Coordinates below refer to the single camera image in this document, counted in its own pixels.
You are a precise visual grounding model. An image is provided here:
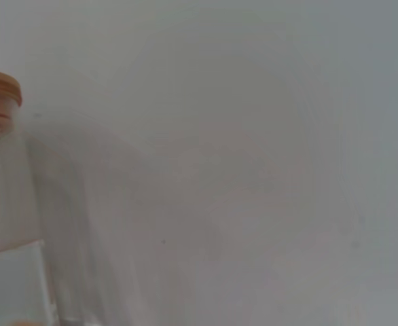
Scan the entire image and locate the clear glass dispenser jar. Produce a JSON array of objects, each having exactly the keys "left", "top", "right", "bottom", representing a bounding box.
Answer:
[{"left": 0, "top": 101, "right": 63, "bottom": 326}]

